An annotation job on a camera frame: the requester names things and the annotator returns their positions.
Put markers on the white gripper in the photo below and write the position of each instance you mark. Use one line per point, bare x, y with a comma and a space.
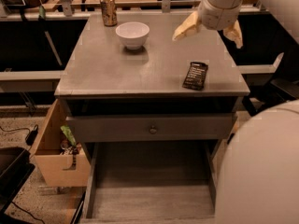
215, 17

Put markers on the black rxbar chocolate wrapper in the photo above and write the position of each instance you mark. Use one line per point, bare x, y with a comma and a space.
196, 76

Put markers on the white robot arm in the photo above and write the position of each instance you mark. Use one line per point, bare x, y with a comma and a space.
259, 177

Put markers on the grey wooden drawer cabinet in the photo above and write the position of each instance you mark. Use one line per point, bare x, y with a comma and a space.
103, 78

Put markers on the closed grey top drawer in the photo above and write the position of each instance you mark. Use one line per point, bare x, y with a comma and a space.
127, 128

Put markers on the round metal drawer knob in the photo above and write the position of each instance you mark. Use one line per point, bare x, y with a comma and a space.
153, 130

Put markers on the open grey middle drawer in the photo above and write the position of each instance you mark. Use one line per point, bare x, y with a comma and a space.
151, 183

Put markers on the white ceramic bowl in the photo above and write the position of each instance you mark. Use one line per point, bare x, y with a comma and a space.
133, 34

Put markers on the black office chair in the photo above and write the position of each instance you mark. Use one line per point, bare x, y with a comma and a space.
282, 87

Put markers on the gold soda can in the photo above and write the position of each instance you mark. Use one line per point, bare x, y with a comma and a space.
109, 15

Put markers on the green packet in box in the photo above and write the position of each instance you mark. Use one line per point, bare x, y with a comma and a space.
68, 134

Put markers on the light wooden box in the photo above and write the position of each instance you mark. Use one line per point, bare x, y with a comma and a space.
57, 168

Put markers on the black power adapter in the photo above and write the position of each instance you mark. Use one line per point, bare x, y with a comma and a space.
30, 138

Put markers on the black bin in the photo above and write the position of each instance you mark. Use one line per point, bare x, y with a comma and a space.
15, 168

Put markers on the grey metal rail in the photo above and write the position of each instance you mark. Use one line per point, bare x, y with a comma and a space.
29, 81

